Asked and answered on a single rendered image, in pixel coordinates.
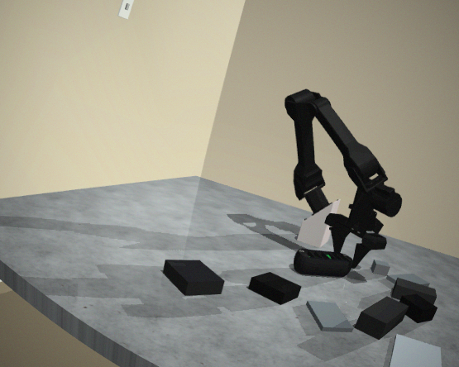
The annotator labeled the dark grey switch panel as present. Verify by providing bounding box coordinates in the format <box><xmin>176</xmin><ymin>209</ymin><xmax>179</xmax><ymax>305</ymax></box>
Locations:
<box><xmin>294</xmin><ymin>248</ymin><xmax>353</xmax><ymax>277</ymax></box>

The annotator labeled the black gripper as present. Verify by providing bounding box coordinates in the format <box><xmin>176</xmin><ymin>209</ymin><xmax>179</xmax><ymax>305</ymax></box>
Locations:
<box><xmin>324</xmin><ymin>201</ymin><xmax>387</xmax><ymax>269</ymax></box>

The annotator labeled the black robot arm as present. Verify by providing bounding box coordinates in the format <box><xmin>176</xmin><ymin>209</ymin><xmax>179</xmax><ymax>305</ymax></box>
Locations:
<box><xmin>284</xmin><ymin>89</ymin><xmax>402</xmax><ymax>217</ymax></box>

